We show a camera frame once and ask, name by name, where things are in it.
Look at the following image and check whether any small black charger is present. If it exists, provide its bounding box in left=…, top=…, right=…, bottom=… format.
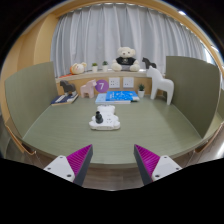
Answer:
left=94, top=111, right=104, bottom=124

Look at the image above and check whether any cream teddy bear black shirt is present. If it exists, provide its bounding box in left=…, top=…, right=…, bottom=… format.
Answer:
left=110, top=46, right=141, bottom=73

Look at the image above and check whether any bright blue book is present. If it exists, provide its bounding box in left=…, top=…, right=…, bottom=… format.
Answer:
left=105, top=90, right=141, bottom=102

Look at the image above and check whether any purple round number sign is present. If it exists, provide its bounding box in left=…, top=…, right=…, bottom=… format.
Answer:
left=94, top=79, right=110, bottom=94

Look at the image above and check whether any cream and orange plush toy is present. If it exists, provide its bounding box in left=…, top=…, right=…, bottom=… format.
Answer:
left=69, top=62, right=88, bottom=75

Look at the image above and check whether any small black horse figure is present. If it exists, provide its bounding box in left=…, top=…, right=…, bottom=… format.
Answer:
left=141, top=57, right=157, bottom=70

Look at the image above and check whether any pink horse figure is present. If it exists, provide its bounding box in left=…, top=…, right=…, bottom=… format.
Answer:
left=80, top=79, right=98, bottom=99

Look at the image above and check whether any grey white curtain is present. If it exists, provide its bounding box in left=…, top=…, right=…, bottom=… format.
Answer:
left=49, top=3, right=209, bottom=78

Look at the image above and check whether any green desk divider panel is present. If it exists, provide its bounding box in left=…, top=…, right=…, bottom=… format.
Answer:
left=165, top=55, right=222, bottom=139
left=4, top=61, right=59, bottom=139

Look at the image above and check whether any white wall socket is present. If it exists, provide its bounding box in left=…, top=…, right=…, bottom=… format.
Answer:
left=108, top=77, right=121, bottom=89
left=122, top=77, right=135, bottom=89

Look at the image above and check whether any dark navy book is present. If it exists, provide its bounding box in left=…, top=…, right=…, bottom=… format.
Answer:
left=50, top=92, right=80, bottom=106

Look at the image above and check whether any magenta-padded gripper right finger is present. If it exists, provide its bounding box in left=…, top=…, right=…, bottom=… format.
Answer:
left=133, top=144, right=183, bottom=186

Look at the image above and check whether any dark grey horse figure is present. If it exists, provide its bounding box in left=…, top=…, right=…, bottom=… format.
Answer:
left=59, top=80, right=77, bottom=96

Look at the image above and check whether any large white horse figure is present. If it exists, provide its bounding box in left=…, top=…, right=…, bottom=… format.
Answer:
left=145, top=65, right=175, bottom=106

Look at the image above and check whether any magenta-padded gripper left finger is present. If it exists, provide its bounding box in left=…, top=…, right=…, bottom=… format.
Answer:
left=43, top=144, right=94, bottom=187

